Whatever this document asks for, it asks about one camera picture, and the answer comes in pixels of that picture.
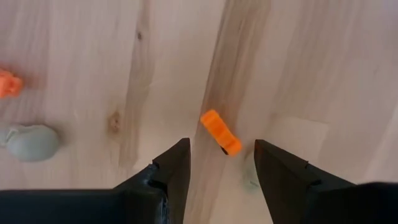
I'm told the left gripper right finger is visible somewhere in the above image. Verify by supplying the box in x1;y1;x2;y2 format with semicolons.
254;139;398;224

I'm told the pale skull decoration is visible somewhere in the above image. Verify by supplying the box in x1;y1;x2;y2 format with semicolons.
0;123;60;162
244;151;261;191

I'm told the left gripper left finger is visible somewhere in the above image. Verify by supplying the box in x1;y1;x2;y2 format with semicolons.
0;138;191;224

